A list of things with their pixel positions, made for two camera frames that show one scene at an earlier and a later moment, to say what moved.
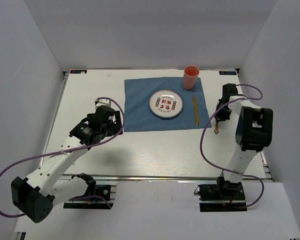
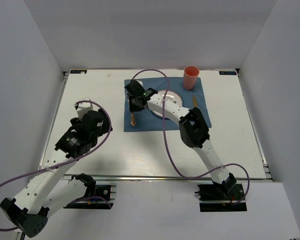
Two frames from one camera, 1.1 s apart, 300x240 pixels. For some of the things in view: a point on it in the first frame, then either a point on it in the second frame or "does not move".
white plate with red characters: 166,103 does not move
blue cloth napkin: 138,116 does not move
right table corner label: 229,73 does not move
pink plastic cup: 190,74 does not move
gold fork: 216,129 to 133,121
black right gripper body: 224,115 to 134,106
